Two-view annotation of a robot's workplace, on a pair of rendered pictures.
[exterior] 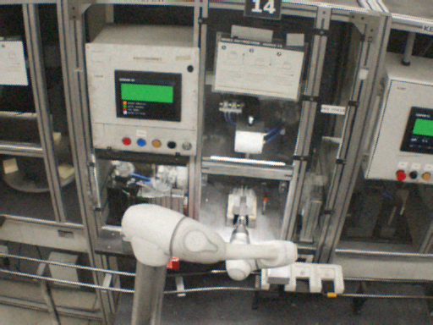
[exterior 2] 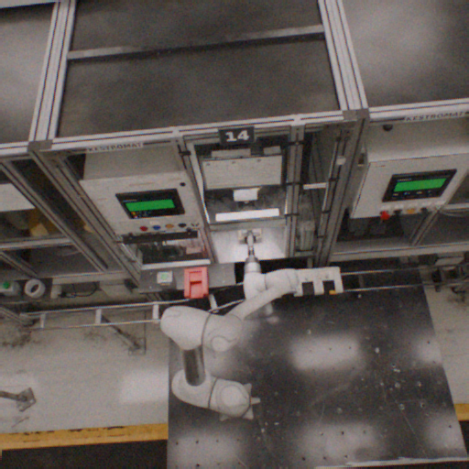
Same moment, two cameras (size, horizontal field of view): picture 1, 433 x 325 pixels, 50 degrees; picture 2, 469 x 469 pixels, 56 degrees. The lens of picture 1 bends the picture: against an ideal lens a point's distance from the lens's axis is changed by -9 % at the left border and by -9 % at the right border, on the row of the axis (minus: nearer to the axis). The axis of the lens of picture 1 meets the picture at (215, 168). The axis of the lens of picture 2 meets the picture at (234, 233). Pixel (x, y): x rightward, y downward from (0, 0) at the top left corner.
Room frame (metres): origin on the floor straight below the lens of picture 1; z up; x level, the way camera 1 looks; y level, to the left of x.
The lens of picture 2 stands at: (0.62, -0.12, 3.22)
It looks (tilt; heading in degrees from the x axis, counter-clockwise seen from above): 63 degrees down; 3
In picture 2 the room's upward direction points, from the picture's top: 10 degrees counter-clockwise
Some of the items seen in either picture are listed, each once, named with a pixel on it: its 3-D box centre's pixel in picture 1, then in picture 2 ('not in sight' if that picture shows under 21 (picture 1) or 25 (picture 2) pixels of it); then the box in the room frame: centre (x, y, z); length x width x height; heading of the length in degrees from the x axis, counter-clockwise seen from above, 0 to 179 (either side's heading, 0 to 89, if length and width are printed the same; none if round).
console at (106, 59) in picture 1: (147, 87); (148, 184); (1.73, 0.28, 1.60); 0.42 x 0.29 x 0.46; 87
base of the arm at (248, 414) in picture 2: not in sight; (239, 401); (0.89, 0.04, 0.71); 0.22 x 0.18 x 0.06; 87
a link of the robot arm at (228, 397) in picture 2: not in sight; (231, 398); (0.89, 0.07, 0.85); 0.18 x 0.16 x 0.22; 68
